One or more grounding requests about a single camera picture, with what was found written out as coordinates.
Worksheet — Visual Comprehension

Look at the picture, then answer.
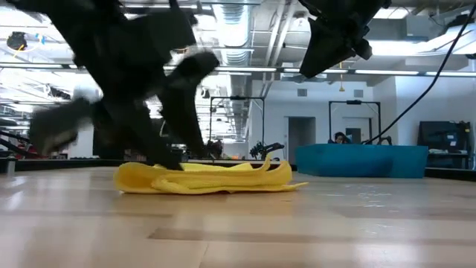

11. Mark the black ceiling lamp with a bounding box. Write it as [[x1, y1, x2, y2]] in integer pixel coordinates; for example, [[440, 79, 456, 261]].
[[6, 31, 28, 52]]

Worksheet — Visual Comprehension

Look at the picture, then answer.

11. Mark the teal plastic basket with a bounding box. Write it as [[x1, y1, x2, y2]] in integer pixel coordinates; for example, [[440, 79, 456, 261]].
[[295, 144, 429, 179]]

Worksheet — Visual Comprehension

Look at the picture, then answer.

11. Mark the person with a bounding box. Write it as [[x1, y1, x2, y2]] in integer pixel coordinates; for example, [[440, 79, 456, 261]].
[[327, 131, 353, 145]]

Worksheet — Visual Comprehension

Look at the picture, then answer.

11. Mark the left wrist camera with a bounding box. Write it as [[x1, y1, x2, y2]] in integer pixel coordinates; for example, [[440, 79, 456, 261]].
[[128, 7, 198, 63]]

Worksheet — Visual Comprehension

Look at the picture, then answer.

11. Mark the yellow microfiber towel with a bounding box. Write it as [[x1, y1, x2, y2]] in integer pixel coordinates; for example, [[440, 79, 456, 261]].
[[113, 153, 309, 196]]

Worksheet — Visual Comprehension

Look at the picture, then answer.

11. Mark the black metal gantry frame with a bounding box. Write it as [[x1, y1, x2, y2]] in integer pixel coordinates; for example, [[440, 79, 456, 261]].
[[328, 99, 382, 145]]

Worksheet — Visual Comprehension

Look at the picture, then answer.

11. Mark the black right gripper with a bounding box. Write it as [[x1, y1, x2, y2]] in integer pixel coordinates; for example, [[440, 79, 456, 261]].
[[299, 0, 392, 80]]

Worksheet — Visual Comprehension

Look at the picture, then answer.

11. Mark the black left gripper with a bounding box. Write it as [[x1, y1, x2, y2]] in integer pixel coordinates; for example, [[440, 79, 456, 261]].
[[28, 50, 221, 171]]

